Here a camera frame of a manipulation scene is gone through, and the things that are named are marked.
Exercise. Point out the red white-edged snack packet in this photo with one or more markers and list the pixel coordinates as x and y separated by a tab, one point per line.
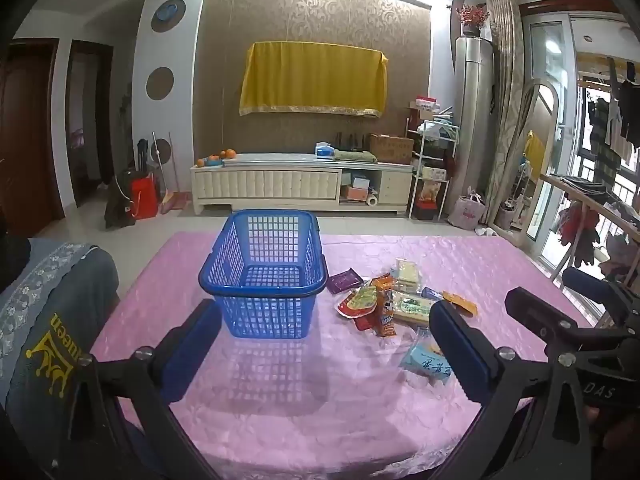
356	302

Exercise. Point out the vase with red flowers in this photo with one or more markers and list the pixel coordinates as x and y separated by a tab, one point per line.
472	17

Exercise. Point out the hanging clothes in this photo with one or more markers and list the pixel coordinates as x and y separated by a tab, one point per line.
612	115

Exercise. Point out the round brown wall plaque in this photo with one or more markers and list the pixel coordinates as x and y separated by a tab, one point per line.
160	82

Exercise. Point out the white metal rack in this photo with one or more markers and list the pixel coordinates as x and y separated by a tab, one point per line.
425	170

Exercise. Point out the cardboard box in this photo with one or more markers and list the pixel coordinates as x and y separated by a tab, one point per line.
391	149

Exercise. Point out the dark wooden door frame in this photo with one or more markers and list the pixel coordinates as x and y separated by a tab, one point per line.
107	125

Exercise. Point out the purple snack packet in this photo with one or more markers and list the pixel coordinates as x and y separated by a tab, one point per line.
344	281

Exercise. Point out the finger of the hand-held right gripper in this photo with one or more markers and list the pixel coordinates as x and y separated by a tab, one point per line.
590	287
545	322

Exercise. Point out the patterned curtain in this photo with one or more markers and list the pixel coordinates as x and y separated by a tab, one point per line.
505	85

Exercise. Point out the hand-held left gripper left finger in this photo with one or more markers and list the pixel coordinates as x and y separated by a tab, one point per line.
192	350

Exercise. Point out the blue plastic basket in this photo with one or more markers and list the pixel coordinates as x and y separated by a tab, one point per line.
265	305

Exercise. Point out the plain red snack packet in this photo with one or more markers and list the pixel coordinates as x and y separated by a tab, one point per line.
366	322

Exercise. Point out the red white box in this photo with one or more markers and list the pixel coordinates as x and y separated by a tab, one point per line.
425	102

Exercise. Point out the wooden drying rack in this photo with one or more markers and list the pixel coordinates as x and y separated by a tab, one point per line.
590	200

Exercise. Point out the pink bag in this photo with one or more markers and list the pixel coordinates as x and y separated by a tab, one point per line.
466	212

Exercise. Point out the pink broom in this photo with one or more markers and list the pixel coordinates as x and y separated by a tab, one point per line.
174	202

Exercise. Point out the square cracker packet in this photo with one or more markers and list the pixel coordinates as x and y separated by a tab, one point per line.
412	308

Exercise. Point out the orange cartoon snack packet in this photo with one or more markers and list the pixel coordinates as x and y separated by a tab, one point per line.
386	317

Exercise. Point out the green folded cloth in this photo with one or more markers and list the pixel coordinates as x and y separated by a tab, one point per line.
355	156

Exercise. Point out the blue tissue box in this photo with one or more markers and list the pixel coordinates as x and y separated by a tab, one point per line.
324	149

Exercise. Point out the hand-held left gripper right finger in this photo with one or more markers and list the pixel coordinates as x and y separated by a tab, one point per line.
457	355

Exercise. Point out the silver standing air conditioner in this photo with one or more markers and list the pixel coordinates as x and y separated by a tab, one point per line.
472	120

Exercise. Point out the pink tablecloth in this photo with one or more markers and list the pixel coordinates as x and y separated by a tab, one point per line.
300	410

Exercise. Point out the grey cloth with yellow print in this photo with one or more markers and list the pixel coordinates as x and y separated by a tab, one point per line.
55	310

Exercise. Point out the blue bowl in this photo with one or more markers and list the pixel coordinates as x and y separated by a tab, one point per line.
214	162

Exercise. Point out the orange box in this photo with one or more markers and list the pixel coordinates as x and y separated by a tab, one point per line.
358	193

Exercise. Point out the yellow cloth cover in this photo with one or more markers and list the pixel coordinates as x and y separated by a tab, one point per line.
312	77

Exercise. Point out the white TV cabinet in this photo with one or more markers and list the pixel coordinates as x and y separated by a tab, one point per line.
280	182

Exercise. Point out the white slippers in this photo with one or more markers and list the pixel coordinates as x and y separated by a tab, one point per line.
484	231

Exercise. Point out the black bag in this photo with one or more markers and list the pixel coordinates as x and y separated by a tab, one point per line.
117	205

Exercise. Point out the round plaque with blue plate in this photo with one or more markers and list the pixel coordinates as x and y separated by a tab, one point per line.
168	14

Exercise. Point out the light blue pastry packet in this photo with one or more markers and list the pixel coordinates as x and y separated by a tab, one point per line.
427	360

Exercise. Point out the white paper roll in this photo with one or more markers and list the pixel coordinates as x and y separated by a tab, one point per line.
374	201

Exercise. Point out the small blue snack packet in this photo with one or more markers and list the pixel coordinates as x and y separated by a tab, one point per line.
431	293

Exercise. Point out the dark bottles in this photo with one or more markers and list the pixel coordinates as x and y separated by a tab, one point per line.
352	142

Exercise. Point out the red bag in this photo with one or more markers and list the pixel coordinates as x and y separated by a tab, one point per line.
145	197

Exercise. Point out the white mop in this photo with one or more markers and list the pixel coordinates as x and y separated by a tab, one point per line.
159	150

